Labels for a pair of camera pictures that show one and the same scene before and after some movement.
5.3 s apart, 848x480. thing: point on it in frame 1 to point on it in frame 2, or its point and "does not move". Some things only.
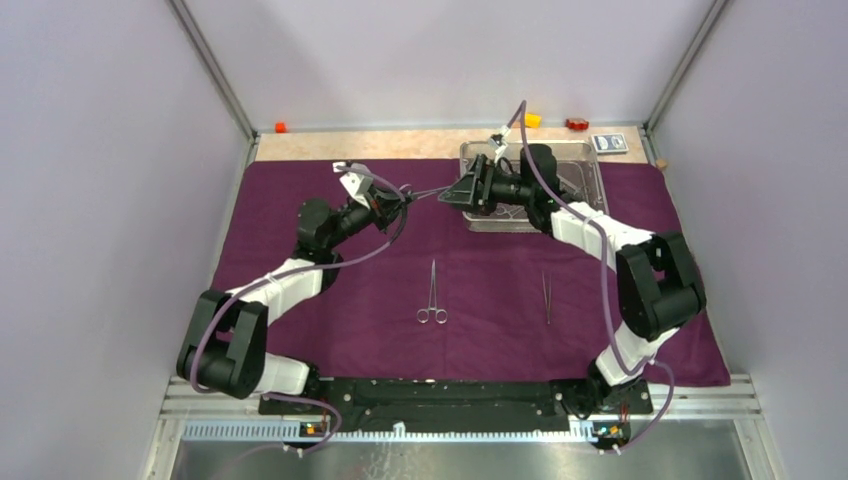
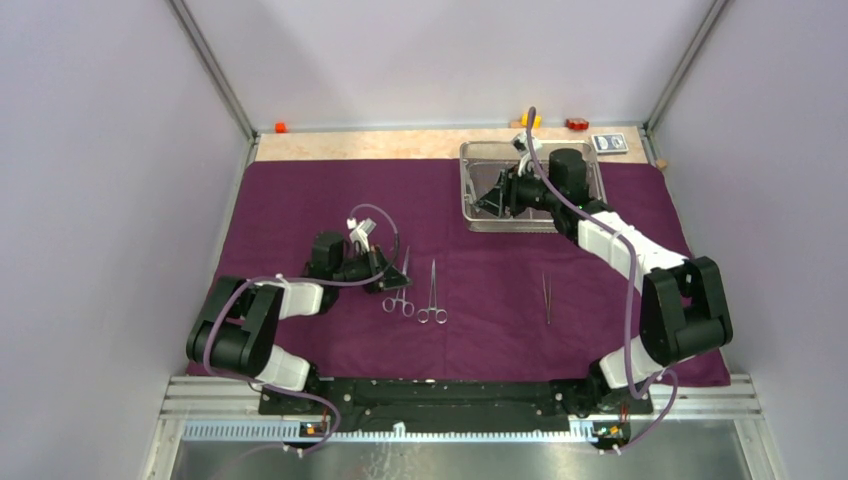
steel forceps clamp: (431, 192) to (389, 303)
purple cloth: (435, 297) does not move
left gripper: (385, 207) to (393, 278)
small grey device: (609, 143) does not move
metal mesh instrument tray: (578, 171) does not move
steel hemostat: (441, 315) does not move
